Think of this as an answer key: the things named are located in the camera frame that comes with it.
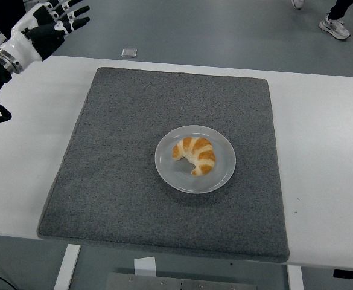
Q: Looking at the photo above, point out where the black control box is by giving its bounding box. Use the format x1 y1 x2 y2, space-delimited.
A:
332 268 353 279

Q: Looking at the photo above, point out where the white table leg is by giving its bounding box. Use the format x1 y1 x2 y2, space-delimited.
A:
286 265 304 290
52 245 81 290

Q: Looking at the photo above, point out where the croissant bread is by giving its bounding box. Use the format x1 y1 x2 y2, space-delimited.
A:
172 137 217 176

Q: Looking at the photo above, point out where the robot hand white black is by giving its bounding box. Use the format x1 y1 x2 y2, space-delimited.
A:
0 0 91 69

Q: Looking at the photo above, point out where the light grey round plate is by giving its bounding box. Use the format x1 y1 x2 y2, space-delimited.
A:
154 125 237 195

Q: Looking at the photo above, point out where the grey square mat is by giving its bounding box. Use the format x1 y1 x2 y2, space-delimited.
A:
36 66 291 264

